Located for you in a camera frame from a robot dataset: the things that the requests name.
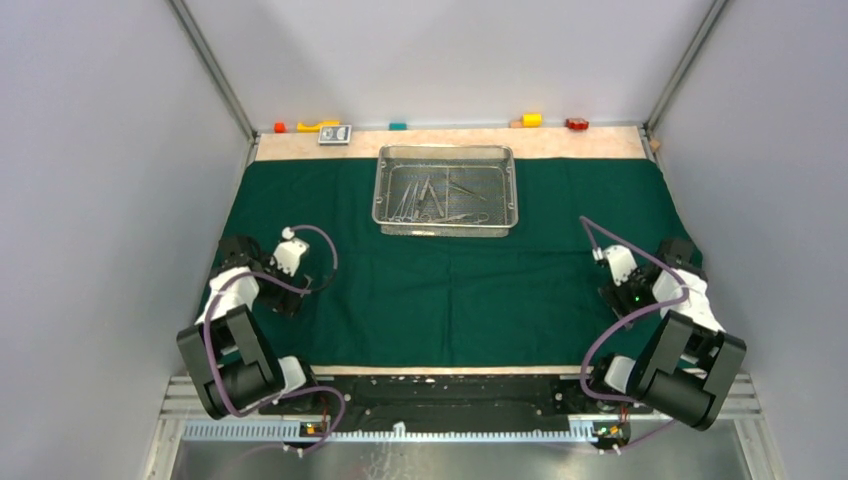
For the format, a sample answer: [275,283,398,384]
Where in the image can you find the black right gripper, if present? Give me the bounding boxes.
[600,266,662,330]

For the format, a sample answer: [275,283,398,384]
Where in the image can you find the metal mesh instrument tray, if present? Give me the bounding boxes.
[371,144,519,238]

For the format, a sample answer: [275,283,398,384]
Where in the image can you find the yellow wooden block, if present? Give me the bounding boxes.
[520,113,543,128]

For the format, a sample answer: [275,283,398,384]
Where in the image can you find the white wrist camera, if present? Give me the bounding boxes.
[592,244,638,286]
[271,227,310,277]

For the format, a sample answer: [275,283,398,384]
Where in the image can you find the red toy block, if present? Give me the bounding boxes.
[564,117,590,131]

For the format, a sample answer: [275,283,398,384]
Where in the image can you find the yellow toy piece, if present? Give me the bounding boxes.
[296,120,341,133]

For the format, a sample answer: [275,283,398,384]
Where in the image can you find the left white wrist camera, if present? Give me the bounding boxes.
[271,227,310,277]

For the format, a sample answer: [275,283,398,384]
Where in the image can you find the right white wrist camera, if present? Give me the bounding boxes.
[592,244,638,286]

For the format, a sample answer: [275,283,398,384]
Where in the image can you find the surgical scissors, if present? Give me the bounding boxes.
[418,212,490,225]

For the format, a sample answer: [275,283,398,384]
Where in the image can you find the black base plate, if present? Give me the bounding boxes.
[260,374,650,434]

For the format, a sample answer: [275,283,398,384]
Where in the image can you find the playing card box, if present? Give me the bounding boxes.
[318,125,352,146]

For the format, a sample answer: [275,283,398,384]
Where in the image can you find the dark green surgical drape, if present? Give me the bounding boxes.
[224,159,686,367]

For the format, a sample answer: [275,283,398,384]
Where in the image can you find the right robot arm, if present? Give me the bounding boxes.
[581,238,747,431]

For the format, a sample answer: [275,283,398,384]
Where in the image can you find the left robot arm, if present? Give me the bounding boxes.
[176,234,321,420]

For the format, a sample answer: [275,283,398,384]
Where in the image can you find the steel tweezers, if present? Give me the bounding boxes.
[448,182,487,202]

